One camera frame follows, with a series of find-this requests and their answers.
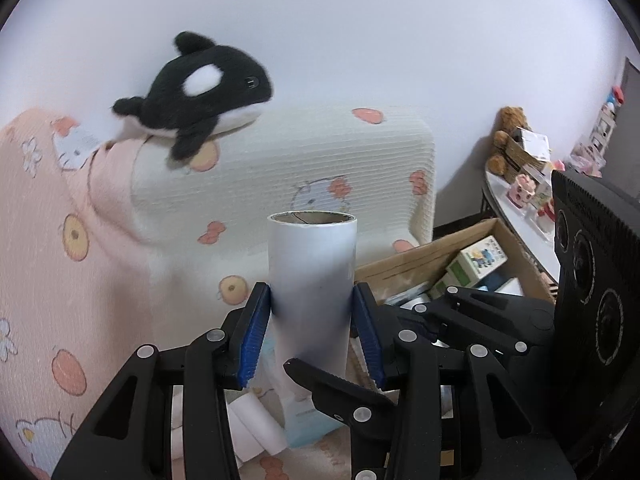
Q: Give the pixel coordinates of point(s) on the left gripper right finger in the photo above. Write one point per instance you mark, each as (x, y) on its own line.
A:
(466, 421)

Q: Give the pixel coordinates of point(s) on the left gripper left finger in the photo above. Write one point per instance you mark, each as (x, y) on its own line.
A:
(126, 435)

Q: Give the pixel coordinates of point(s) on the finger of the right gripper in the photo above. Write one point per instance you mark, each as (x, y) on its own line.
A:
(509, 324)
(369, 415)

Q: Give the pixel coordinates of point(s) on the white paper roll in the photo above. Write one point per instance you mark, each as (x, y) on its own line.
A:
(311, 257)
(253, 430)

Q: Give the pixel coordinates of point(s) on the light blue refill pouch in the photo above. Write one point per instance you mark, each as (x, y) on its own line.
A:
(302, 423)

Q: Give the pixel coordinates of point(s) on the white green cartoon carton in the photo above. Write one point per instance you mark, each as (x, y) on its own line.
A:
(473, 263)

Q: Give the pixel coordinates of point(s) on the white side table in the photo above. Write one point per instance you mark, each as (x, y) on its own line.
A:
(538, 244)

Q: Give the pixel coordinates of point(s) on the cardboard box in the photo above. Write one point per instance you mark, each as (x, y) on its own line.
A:
(423, 266)

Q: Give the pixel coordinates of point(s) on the pink cake figurine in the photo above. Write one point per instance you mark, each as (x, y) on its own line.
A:
(522, 190)

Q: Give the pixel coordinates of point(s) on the pink Hello Kitty blanket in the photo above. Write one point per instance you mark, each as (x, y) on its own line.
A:
(75, 299)

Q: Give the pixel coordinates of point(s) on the brown teddy bear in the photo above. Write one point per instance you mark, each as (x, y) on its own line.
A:
(509, 118)

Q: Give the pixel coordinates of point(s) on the cream Hello Kitty pillow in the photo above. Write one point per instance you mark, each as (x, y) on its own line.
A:
(205, 222)

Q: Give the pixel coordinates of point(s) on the orca plush toy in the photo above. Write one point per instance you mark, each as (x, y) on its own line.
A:
(208, 89)

